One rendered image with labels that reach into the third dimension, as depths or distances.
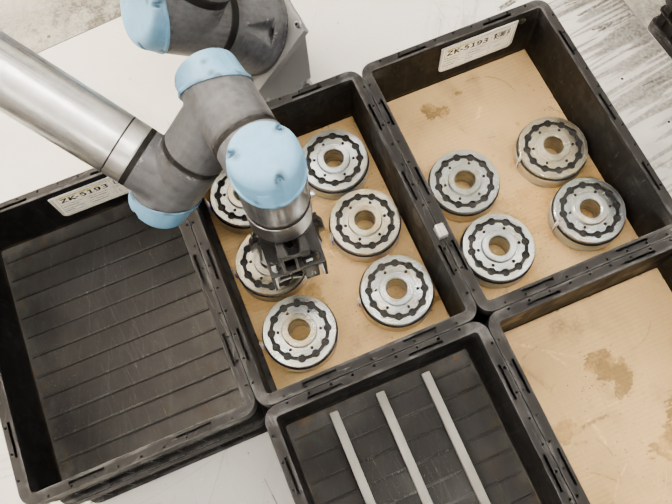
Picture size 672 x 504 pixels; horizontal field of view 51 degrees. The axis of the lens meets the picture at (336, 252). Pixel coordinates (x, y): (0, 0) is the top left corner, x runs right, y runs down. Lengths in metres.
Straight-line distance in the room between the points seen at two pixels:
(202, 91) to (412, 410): 0.50
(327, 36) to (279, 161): 0.71
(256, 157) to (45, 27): 1.83
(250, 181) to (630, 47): 0.92
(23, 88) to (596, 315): 0.78
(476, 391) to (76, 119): 0.61
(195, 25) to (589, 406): 0.76
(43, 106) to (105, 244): 0.33
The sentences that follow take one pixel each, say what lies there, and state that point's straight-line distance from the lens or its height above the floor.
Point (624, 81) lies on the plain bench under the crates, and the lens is 1.39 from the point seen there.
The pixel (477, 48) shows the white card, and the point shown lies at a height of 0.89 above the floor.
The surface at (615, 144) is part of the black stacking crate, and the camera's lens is 1.07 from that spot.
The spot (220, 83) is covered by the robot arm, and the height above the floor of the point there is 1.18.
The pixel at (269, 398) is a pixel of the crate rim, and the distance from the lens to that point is 0.89.
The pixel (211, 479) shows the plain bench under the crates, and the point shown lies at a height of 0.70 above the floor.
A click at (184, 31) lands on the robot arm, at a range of 1.08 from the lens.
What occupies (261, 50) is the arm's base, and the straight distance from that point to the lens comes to 1.16.
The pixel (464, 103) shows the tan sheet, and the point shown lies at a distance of 1.14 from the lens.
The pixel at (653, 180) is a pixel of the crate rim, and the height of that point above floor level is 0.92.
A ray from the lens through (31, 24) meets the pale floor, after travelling 2.49.
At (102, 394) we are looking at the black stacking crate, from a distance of 1.05.
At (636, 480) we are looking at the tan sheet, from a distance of 1.03.
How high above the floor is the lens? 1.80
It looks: 71 degrees down
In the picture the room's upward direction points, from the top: 7 degrees counter-clockwise
